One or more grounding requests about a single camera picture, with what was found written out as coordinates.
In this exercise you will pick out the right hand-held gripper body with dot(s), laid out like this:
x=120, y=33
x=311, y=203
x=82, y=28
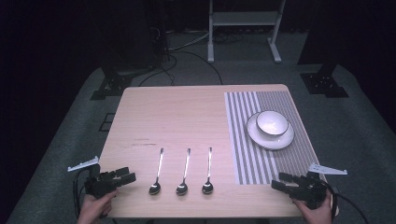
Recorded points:
x=311, y=189

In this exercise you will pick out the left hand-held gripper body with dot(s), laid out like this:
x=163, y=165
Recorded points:
x=99, y=183

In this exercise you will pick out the person's left hand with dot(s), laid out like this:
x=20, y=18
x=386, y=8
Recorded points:
x=93, y=208

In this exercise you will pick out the person's right hand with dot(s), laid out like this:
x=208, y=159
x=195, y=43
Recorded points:
x=319, y=216

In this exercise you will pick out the metal spoon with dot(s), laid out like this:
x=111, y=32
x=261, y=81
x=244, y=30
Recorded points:
x=154, y=188
x=182, y=188
x=207, y=188

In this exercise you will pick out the white plate with dark rim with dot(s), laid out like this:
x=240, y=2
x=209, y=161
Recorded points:
x=271, y=143

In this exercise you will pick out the grey white striped placemat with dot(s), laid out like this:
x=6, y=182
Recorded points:
x=249, y=158

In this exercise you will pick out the white bowl with dark rim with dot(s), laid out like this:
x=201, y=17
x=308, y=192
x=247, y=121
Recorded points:
x=271, y=123

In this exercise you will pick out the black stand base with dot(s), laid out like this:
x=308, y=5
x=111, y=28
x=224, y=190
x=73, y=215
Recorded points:
x=324, y=84
x=112, y=86

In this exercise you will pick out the white metal stand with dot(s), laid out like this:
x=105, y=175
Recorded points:
x=246, y=18

